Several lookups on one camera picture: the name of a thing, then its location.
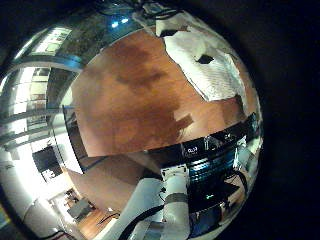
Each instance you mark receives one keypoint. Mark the black computer with blue light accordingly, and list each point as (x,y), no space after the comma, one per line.
(205,223)

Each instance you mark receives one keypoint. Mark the white red striped cloth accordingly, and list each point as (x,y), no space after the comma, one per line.
(213,76)

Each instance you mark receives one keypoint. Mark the black control box teal vents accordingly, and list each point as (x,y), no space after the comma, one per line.
(210,166)

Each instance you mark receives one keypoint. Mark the black monitor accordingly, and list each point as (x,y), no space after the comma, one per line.
(46,160)

